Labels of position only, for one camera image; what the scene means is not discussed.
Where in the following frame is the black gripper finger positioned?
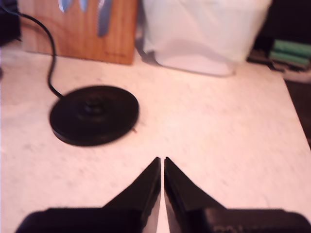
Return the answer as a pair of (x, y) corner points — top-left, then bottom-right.
(164, 157), (225, 233)
(103, 157), (162, 233)

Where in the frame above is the black round kettle base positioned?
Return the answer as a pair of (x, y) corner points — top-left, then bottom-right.
(49, 84), (140, 147)

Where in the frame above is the stainless steel sink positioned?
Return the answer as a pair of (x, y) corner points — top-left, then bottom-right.
(284, 77), (311, 146)

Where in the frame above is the wooden knife block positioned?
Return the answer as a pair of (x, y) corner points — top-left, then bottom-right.
(18, 0), (138, 66)

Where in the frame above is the long serrated bread knife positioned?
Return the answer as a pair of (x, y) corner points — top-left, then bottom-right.
(96, 0), (113, 37)

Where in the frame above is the black sink caddy box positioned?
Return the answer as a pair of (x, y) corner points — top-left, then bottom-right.
(246, 0), (311, 81)

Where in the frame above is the black flat countertop appliance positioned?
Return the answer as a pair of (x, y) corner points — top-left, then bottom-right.
(0, 0), (21, 47)

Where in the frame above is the black kettle power cable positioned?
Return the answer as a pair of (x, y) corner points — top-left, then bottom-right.
(0, 6), (66, 100)

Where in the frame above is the black-handled kitchen knife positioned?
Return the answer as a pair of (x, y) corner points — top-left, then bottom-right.
(57, 0), (70, 13)

